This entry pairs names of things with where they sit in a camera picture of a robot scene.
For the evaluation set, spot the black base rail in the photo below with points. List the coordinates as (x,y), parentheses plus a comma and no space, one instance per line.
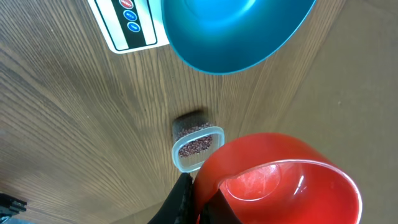
(11,206)

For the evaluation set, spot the clear plastic container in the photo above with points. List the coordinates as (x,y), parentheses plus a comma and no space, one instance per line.
(196,138)

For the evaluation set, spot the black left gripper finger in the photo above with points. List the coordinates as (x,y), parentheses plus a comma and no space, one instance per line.
(179,207)

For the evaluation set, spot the red adzuki beans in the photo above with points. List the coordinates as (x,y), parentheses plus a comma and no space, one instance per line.
(196,146)

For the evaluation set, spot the white digital kitchen scale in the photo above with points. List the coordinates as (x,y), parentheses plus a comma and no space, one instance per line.
(130,25)

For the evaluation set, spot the red scoop with blue handle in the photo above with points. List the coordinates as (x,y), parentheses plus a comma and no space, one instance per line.
(276,178)

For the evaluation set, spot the teal plastic bowl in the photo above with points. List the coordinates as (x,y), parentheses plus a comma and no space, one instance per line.
(228,36)

